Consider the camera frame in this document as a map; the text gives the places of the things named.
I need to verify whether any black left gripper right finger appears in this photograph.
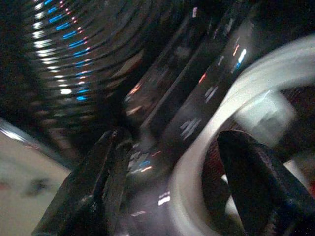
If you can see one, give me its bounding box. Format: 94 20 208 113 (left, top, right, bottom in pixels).
216 129 315 236

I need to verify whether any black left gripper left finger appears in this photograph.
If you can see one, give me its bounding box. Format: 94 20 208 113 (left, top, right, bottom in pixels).
31 127 135 236

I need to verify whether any ribbed black washer dial knob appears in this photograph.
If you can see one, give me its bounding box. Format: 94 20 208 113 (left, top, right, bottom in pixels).
0 0 158 148

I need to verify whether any white round washer door ring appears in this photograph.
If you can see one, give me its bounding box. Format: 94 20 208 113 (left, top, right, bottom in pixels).
169 34 315 236

